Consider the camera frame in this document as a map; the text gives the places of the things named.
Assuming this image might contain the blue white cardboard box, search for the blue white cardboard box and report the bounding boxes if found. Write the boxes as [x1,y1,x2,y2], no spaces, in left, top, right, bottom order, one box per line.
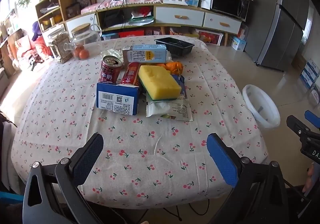
[230,35,247,52]

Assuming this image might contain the glass jar with wooden lid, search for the glass jar with wooden lid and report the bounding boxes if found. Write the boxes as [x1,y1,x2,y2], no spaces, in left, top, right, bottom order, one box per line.
[64,23,102,52]

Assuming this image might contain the wooden white media cabinet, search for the wooden white media cabinet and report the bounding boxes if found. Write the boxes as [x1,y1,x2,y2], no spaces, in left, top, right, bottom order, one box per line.
[64,0,243,47]

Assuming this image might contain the red gift box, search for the red gift box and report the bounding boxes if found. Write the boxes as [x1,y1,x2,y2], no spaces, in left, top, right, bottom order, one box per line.
[118,30,145,38]

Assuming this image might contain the white snack wrapper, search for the white snack wrapper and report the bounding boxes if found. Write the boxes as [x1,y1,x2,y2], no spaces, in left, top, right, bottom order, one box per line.
[145,96,193,122]

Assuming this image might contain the wide red milk can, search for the wide red milk can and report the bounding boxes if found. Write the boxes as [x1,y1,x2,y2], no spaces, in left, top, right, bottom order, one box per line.
[99,55,124,84]

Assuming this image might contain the dark blue milk carton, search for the dark blue milk carton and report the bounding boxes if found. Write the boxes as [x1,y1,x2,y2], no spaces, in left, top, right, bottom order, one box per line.
[96,82,141,116]

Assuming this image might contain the purple hat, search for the purple hat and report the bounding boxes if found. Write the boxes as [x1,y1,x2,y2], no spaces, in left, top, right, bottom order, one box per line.
[31,21,43,42]

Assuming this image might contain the red cloth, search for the red cloth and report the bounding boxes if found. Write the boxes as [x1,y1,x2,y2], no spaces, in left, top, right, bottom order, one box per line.
[15,36,54,64]

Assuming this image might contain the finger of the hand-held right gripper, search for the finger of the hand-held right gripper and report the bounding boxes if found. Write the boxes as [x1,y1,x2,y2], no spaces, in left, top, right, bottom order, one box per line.
[286,115,320,140]
[304,110,320,129]

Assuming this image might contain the glass storage jar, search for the glass storage jar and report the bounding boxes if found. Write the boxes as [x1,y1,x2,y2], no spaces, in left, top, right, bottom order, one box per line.
[47,25,73,64]

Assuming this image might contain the yellow green sponge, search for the yellow green sponge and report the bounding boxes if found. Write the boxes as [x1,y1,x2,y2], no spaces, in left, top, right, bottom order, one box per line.
[138,65,182,101]

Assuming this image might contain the slim red drink can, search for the slim red drink can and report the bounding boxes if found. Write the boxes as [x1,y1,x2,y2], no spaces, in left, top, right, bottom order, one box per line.
[120,61,141,87]

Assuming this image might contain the wooden shelf unit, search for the wooden shelf unit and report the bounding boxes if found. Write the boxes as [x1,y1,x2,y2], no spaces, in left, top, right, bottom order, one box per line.
[35,0,75,31]

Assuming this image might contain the brown cardboard carton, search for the brown cardboard carton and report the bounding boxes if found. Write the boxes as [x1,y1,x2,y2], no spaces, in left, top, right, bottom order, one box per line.
[291,54,307,74]

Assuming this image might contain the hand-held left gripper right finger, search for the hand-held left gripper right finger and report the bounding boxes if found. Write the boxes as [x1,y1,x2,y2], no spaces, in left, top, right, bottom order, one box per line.
[206,133,290,224]

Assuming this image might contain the light blue milk carton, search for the light blue milk carton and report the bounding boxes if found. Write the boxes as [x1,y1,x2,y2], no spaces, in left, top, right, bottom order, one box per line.
[122,44,167,64]

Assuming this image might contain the grey refrigerator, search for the grey refrigerator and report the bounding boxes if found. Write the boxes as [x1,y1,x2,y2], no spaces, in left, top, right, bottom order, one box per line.
[244,0,314,72]

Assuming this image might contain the pink cloth runner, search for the pink cloth runner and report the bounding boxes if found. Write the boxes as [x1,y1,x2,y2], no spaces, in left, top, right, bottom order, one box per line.
[80,0,163,13]

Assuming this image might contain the small dark picture frame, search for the small dark picture frame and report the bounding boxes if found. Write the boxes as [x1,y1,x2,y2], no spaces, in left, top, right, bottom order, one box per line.
[65,3,82,18]

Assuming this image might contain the person's right hand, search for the person's right hand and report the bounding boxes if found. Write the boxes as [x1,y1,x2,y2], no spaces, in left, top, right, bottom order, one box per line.
[303,163,316,195]

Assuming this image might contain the white plastic basin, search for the white plastic basin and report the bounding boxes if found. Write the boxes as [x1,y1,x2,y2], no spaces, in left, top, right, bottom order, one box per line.
[242,84,281,129]

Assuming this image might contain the blue foil wrapper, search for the blue foil wrapper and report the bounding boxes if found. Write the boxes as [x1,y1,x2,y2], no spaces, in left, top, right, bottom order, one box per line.
[172,74,188,99]

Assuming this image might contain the black microwave oven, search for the black microwave oven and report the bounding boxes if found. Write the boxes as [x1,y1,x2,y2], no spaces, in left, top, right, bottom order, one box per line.
[210,0,250,21]

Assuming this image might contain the stack of blue white boxes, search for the stack of blue white boxes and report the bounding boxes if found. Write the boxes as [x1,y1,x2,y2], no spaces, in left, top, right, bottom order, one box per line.
[299,58,320,107]

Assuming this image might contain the black electronic box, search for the black electronic box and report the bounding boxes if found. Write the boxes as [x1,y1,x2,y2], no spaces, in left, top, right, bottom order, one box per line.
[104,10,125,28]

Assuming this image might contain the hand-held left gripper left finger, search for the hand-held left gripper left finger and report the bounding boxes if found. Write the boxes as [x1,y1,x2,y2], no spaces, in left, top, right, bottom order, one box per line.
[22,133,120,224]

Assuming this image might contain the black plastic tray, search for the black plastic tray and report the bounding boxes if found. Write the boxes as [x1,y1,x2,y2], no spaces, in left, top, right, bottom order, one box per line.
[154,37,195,56]

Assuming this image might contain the white storage bin red contents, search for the white storage bin red contents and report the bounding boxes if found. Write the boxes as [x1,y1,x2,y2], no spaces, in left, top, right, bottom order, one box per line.
[196,29,224,46]

